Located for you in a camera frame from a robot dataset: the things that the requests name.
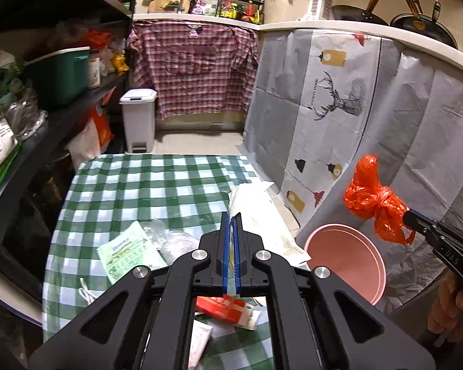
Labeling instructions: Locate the green checked tablecloth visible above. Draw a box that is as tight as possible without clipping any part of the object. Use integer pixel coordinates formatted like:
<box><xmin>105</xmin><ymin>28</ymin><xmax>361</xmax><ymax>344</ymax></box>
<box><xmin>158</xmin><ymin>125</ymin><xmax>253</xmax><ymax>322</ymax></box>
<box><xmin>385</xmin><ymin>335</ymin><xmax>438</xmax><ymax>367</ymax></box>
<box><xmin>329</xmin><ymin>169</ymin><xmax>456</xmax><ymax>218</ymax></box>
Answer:
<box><xmin>42</xmin><ymin>153</ymin><xmax>313</xmax><ymax>370</ymax></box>

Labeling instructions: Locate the black frying pan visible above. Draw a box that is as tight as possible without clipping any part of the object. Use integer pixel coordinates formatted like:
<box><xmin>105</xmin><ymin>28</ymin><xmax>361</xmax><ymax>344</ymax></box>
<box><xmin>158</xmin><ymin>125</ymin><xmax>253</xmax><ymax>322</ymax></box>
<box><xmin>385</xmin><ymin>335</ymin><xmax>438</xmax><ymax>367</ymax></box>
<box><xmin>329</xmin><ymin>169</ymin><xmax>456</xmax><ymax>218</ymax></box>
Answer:
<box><xmin>390</xmin><ymin>0</ymin><xmax>458</xmax><ymax>49</ymax></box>

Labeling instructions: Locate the black shelf rack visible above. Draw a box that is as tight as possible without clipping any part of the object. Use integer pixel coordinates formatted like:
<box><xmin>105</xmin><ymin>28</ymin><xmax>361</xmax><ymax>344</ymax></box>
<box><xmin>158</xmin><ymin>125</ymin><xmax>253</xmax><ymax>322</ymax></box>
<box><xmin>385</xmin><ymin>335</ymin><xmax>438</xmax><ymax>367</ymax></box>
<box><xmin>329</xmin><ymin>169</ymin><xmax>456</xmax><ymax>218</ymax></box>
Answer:
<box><xmin>0</xmin><ymin>0</ymin><xmax>145</xmax><ymax>305</ymax></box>

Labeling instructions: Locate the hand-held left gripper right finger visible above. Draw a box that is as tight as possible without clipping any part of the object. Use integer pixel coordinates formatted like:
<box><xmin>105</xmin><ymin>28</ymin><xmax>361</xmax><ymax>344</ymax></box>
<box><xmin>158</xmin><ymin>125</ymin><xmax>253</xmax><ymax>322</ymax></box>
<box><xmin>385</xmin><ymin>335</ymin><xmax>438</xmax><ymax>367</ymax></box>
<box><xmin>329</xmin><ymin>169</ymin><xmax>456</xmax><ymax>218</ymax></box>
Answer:
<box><xmin>234</xmin><ymin>215</ymin><xmax>436</xmax><ymax>370</ymax></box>

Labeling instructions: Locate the red plaid shirt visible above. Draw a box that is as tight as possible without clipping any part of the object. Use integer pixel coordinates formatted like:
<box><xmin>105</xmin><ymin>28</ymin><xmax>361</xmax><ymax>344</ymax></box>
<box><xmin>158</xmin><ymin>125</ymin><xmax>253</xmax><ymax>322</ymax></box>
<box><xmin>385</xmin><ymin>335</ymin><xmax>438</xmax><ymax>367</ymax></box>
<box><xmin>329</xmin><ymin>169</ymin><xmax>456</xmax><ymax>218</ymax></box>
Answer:
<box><xmin>127</xmin><ymin>21</ymin><xmax>260</xmax><ymax>121</ymax></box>

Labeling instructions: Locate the clear plastic bags bundle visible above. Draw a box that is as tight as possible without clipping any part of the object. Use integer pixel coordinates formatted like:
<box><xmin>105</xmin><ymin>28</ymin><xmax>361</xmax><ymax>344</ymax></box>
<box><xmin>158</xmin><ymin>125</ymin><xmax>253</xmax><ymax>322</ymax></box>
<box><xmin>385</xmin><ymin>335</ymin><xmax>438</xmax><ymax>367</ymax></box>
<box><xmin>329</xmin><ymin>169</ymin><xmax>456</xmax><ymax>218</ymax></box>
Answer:
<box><xmin>4</xmin><ymin>92</ymin><xmax>49</xmax><ymax>140</ymax></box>

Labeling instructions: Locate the green storage box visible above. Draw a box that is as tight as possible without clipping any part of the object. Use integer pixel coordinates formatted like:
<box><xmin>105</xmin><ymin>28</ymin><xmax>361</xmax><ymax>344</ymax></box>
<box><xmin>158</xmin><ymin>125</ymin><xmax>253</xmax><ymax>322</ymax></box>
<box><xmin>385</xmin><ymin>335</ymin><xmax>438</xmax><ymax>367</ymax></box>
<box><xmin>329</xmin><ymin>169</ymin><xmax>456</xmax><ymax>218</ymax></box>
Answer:
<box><xmin>23</xmin><ymin>46</ymin><xmax>92</xmax><ymax>111</ymax></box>

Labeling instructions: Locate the white paper packet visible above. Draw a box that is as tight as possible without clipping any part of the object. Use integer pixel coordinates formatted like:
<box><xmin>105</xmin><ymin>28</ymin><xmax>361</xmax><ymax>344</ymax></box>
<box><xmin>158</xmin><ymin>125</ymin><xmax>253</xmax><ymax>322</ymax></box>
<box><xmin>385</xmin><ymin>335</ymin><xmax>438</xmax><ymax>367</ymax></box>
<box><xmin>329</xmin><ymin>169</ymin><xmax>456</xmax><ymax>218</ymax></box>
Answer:
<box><xmin>187</xmin><ymin>320</ymin><xmax>214</xmax><ymax>369</ymax></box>

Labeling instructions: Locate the white cord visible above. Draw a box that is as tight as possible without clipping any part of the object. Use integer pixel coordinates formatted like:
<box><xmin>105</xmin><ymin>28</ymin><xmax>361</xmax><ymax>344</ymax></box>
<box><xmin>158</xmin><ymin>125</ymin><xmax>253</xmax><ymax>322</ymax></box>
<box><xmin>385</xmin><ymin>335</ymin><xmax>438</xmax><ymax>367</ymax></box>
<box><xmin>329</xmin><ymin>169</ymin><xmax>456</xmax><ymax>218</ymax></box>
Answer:
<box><xmin>78</xmin><ymin>277</ymin><xmax>99</xmax><ymax>303</ymax></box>

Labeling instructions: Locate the black spice rack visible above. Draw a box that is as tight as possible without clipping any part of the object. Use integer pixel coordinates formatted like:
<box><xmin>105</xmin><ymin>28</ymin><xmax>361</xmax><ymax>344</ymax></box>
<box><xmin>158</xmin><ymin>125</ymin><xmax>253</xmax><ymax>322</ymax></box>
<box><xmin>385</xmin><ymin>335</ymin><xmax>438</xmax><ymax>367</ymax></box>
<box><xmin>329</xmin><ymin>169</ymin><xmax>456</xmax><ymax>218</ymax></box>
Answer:
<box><xmin>216</xmin><ymin>0</ymin><xmax>265</xmax><ymax>24</ymax></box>

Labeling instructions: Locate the clear plastic bag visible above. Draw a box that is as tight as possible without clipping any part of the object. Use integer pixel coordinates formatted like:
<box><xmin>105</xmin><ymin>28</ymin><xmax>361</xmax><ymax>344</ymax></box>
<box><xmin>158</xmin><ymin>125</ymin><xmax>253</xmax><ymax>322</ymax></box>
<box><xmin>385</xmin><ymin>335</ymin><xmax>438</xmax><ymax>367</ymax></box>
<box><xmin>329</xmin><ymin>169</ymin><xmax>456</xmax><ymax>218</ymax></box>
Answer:
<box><xmin>141</xmin><ymin>218</ymin><xmax>200</xmax><ymax>265</ymax></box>

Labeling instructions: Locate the wooden cutting board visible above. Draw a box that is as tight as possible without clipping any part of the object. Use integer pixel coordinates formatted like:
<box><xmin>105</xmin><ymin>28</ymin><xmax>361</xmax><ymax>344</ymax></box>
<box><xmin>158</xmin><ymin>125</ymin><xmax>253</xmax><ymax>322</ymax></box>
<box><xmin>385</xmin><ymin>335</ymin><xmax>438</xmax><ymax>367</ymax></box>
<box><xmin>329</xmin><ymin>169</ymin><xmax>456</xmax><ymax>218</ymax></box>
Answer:
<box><xmin>148</xmin><ymin>0</ymin><xmax>190</xmax><ymax>14</ymax></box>

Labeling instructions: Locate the person's right hand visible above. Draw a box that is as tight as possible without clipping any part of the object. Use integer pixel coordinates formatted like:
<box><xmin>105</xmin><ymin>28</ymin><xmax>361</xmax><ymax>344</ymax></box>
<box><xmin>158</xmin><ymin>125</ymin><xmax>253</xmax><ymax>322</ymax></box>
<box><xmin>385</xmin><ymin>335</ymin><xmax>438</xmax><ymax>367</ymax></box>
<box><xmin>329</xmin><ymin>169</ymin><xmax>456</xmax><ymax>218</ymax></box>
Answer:
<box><xmin>428</xmin><ymin>273</ymin><xmax>463</xmax><ymax>343</ymax></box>

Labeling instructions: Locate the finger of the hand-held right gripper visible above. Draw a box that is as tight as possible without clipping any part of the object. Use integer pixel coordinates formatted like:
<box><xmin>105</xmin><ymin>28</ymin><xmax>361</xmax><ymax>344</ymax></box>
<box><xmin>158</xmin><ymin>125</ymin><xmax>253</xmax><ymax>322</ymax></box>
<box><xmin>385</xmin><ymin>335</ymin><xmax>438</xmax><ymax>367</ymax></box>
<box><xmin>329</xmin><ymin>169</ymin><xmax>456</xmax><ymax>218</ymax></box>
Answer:
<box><xmin>402</xmin><ymin>208</ymin><xmax>433</xmax><ymax>236</ymax></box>

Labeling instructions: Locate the grey deer print cloth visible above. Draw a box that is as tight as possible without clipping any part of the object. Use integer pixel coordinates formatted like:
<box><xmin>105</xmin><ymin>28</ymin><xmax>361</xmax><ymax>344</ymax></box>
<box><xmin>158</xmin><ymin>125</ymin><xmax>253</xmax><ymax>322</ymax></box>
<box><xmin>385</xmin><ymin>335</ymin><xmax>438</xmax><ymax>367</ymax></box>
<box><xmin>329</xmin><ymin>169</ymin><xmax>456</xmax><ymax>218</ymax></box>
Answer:
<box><xmin>242</xmin><ymin>29</ymin><xmax>463</xmax><ymax>317</ymax></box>

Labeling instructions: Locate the orange plastic bag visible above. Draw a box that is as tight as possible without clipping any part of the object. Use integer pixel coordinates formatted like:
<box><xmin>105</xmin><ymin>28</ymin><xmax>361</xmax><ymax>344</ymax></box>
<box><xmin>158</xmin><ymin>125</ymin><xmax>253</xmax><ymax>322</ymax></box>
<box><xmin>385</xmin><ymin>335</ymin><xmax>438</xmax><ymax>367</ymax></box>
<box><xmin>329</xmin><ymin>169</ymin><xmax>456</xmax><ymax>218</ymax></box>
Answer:
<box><xmin>343</xmin><ymin>155</ymin><xmax>416</xmax><ymax>246</ymax></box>

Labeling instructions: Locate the large white plastic bag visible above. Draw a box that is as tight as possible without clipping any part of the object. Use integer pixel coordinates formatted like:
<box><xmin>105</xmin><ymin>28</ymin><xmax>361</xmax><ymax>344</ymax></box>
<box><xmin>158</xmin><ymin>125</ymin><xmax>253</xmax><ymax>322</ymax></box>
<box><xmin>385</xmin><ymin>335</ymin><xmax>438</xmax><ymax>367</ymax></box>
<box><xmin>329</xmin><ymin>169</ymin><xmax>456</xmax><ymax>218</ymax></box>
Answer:
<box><xmin>228</xmin><ymin>180</ymin><xmax>311</xmax><ymax>267</ymax></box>

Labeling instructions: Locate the red and white carton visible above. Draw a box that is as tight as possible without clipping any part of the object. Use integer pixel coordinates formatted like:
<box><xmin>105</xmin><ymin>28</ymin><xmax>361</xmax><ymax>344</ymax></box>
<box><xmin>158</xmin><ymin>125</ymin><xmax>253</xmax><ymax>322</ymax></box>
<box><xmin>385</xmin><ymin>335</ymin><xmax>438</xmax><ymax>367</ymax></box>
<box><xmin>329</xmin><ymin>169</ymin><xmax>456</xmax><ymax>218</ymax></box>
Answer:
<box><xmin>195</xmin><ymin>294</ymin><xmax>261</xmax><ymax>331</ymax></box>

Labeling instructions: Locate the white labelled jar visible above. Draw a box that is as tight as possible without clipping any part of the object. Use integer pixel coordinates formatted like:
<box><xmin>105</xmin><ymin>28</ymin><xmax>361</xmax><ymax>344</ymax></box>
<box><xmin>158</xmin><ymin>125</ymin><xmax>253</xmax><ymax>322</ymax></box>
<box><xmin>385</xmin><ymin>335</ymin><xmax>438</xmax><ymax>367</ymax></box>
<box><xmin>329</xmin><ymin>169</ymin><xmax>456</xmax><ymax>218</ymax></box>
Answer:
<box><xmin>88</xmin><ymin>52</ymin><xmax>102</xmax><ymax>89</ymax></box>

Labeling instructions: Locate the orange snack packet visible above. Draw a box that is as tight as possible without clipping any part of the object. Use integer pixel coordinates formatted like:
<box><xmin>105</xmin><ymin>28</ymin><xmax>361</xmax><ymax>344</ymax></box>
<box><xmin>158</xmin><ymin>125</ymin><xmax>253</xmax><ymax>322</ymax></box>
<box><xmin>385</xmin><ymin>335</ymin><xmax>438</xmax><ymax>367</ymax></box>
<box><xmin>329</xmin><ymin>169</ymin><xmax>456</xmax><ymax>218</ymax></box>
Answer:
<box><xmin>83</xmin><ymin>31</ymin><xmax>112</xmax><ymax>51</ymax></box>

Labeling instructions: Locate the bag of green vegetables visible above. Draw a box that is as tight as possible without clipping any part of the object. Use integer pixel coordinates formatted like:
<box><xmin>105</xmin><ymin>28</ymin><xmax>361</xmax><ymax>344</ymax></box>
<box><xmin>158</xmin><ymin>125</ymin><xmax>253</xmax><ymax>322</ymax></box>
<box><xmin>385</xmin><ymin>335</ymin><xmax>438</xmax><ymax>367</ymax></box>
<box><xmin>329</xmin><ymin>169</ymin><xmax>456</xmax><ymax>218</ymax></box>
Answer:
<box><xmin>0</xmin><ymin>48</ymin><xmax>28</xmax><ymax>124</ymax></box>

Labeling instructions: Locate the light green wipes packet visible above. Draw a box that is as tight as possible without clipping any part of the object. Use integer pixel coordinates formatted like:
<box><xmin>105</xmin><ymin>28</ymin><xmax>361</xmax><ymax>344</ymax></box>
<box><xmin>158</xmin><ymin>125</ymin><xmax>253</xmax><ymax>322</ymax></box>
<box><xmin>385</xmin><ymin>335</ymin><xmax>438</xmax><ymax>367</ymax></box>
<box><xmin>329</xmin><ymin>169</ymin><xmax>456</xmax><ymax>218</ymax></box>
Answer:
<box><xmin>97</xmin><ymin>220</ymin><xmax>169</xmax><ymax>284</ymax></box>

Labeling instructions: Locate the white pedal bin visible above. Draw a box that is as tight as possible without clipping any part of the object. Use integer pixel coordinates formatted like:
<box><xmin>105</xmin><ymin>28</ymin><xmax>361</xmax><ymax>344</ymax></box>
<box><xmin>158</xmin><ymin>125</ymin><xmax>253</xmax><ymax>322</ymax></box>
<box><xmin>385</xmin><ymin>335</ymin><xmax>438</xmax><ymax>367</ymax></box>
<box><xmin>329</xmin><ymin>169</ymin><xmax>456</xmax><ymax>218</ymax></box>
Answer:
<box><xmin>119</xmin><ymin>88</ymin><xmax>158</xmax><ymax>154</ymax></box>

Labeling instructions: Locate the white plastic sack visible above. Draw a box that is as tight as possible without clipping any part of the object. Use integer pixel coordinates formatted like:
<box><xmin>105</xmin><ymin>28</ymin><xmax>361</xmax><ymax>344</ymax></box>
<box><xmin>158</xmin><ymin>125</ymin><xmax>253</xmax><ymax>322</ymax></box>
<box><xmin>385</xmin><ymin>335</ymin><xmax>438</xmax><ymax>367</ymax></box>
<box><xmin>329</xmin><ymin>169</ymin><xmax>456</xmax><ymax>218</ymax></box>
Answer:
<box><xmin>67</xmin><ymin>119</ymin><xmax>101</xmax><ymax>170</ymax></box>

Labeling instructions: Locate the yellow wrapped item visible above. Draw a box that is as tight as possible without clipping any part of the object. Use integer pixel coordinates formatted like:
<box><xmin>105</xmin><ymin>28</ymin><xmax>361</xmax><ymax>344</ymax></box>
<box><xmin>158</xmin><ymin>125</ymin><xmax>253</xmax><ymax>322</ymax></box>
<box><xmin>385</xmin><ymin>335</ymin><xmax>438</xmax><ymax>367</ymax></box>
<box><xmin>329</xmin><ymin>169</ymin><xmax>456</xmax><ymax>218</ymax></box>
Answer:
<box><xmin>112</xmin><ymin>52</ymin><xmax>130</xmax><ymax>73</ymax></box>

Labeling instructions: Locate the pink plastic bucket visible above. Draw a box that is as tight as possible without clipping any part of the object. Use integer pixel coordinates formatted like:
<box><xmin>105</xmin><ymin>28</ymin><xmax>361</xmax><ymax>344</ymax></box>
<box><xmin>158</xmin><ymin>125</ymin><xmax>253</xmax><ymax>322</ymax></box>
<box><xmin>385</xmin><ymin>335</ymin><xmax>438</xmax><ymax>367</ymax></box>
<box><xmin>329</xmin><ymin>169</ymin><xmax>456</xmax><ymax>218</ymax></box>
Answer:
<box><xmin>304</xmin><ymin>224</ymin><xmax>387</xmax><ymax>304</ymax></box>

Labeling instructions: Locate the black wok wooden handle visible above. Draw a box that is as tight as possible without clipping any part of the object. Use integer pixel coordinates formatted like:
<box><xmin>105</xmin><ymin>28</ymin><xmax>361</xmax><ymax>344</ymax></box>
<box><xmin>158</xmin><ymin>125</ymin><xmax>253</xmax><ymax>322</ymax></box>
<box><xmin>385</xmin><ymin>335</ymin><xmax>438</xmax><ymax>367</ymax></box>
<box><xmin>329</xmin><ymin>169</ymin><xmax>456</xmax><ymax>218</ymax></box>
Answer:
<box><xmin>331</xmin><ymin>0</ymin><xmax>390</xmax><ymax>26</ymax></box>

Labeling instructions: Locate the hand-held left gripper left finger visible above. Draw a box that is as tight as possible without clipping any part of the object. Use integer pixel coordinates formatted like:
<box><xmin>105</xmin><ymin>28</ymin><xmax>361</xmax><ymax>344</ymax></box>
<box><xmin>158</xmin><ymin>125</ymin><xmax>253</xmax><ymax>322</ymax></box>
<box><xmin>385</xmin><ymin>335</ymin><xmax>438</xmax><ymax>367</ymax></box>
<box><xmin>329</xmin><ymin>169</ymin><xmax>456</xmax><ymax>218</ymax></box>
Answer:
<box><xmin>28</xmin><ymin>212</ymin><xmax>232</xmax><ymax>370</ymax></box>

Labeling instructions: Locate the orange printed bag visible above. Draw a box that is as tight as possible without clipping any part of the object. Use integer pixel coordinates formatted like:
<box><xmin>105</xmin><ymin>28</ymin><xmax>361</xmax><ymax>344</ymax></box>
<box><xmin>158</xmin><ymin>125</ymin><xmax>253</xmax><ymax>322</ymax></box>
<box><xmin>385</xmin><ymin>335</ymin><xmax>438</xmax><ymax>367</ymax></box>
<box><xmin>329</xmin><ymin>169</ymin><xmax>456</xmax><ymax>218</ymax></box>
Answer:
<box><xmin>87</xmin><ymin>106</ymin><xmax>114</xmax><ymax>149</ymax></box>

